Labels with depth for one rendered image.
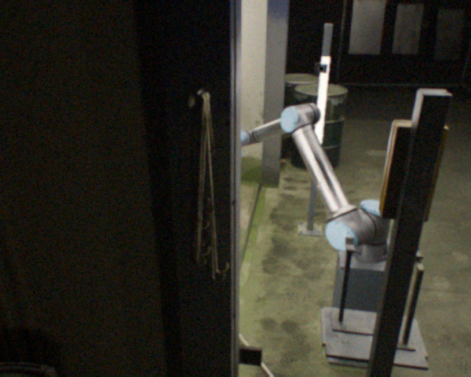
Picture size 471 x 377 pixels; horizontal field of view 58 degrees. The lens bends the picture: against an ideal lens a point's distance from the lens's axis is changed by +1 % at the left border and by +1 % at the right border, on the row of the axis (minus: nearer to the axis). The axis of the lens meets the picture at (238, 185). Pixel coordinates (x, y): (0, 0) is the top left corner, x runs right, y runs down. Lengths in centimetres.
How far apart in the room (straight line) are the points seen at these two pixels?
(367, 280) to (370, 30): 703
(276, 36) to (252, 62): 31
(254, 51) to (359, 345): 299
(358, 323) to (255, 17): 296
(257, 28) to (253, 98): 62
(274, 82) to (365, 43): 493
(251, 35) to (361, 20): 502
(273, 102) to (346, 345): 290
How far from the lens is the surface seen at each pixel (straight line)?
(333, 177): 202
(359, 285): 220
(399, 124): 111
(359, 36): 877
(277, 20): 395
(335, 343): 151
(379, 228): 209
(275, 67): 399
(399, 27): 896
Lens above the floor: 184
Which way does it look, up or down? 25 degrees down
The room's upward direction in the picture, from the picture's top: straight up
